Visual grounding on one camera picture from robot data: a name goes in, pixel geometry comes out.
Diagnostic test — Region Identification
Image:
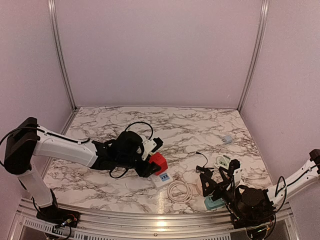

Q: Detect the white multicolour power strip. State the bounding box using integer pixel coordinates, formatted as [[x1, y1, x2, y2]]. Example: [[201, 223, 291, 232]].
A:
[[149, 172, 174, 190]]

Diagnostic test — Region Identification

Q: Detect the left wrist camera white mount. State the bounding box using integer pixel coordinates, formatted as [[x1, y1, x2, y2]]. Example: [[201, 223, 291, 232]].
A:
[[141, 137, 164, 161]]

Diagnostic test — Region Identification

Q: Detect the aluminium front rail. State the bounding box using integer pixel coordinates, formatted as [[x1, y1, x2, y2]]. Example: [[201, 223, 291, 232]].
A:
[[14, 197, 295, 240]]

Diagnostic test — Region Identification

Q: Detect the pink round power socket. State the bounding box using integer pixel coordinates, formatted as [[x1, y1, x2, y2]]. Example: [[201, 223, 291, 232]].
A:
[[196, 178, 203, 195]]

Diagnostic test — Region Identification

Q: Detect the red cube socket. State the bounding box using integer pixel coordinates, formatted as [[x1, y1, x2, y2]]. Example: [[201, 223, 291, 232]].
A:
[[149, 152, 168, 176]]

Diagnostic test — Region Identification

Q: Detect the pink cable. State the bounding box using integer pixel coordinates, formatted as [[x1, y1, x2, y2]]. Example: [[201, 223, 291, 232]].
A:
[[166, 181, 196, 202]]

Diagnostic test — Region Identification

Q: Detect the white power strip cable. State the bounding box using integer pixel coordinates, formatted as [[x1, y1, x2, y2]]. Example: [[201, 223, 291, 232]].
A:
[[213, 155, 232, 170]]

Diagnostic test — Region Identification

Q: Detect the right aluminium frame post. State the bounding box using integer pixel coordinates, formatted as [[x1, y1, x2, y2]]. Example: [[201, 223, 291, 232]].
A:
[[237, 0, 270, 114]]

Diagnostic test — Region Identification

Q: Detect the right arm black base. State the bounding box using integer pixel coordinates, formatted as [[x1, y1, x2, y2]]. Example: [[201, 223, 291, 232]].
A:
[[230, 214, 275, 229]]

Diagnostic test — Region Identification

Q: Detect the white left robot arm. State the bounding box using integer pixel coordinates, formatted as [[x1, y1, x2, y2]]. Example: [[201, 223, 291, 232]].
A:
[[1, 117, 163, 223]]

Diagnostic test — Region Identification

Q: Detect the left aluminium frame post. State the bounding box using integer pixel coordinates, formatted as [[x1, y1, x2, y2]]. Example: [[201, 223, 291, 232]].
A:
[[48, 0, 77, 112]]

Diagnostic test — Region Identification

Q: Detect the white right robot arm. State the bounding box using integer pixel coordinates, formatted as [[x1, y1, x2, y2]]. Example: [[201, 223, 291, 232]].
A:
[[197, 149, 320, 229]]

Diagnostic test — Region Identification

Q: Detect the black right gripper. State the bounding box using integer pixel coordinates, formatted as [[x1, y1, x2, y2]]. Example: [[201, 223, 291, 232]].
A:
[[200, 167, 245, 221]]

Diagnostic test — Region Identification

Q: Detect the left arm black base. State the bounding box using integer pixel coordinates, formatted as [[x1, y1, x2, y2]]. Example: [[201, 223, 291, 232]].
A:
[[36, 189, 80, 228]]

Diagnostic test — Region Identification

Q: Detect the green white plug adapter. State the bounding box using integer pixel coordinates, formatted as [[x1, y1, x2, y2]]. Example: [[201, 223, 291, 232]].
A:
[[222, 155, 231, 165]]

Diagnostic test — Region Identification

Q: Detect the aluminium frame post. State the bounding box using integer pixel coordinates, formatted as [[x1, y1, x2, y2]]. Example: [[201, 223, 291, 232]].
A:
[[48, 0, 77, 112], [237, 0, 270, 114]]

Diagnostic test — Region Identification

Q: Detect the black power adapter with cable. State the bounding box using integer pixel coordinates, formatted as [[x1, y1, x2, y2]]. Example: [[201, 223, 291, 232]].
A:
[[195, 151, 215, 178]]

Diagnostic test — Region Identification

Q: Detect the teal power strip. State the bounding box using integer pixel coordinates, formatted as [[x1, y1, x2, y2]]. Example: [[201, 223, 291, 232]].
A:
[[204, 196, 225, 210]]

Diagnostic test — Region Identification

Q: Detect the light blue plug adapter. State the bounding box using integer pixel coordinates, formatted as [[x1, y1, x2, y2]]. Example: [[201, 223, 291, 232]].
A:
[[222, 135, 233, 145]]

